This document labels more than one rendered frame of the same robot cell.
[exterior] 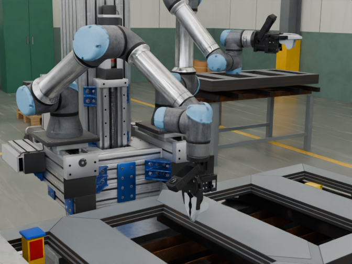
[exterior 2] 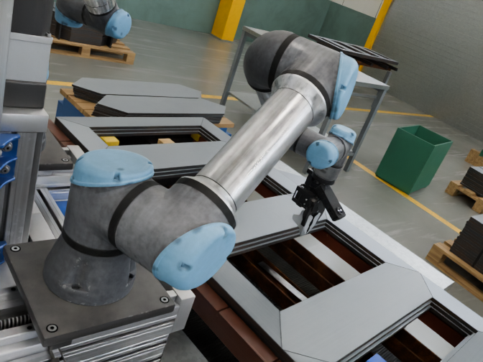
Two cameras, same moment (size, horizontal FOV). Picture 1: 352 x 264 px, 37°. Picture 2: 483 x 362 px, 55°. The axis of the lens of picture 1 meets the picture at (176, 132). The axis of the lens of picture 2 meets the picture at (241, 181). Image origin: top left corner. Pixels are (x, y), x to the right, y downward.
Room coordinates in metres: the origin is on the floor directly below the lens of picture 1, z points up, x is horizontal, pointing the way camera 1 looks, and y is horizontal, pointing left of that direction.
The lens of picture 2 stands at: (2.11, 1.12, 1.59)
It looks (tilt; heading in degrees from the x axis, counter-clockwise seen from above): 25 degrees down; 255
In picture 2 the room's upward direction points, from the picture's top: 20 degrees clockwise
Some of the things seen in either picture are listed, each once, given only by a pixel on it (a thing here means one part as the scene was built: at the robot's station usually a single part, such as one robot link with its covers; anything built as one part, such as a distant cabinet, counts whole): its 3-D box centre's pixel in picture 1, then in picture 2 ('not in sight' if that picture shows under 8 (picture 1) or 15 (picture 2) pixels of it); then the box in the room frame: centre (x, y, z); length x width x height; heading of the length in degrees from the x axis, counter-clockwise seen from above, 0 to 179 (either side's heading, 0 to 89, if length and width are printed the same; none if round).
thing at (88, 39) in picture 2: not in sight; (77, 29); (3.05, -4.82, 0.20); 1.20 x 0.80 x 0.41; 28
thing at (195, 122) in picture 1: (197, 123); (337, 146); (1.55, -0.07, 1.21); 0.09 x 0.08 x 0.11; 53
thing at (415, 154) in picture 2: not in sight; (411, 157); (-0.75, -3.19, 0.29); 0.61 x 0.46 x 0.57; 41
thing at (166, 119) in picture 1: (175, 119); (320, 149); (1.63, 0.00, 1.21); 0.11 x 0.11 x 0.08; 53
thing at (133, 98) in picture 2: not in sight; (155, 101); (2.05, -1.17, 0.82); 0.80 x 0.40 x 0.06; 36
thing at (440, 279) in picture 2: not in sight; (320, 206); (1.26, -0.61, 0.73); 1.20 x 0.26 x 0.03; 126
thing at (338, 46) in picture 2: not in sight; (344, 73); (-0.95, -6.33, 0.42); 1.66 x 0.84 x 0.85; 31
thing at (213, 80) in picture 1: (245, 113); not in sight; (5.99, -0.81, 0.45); 1.66 x 0.84 x 0.91; 123
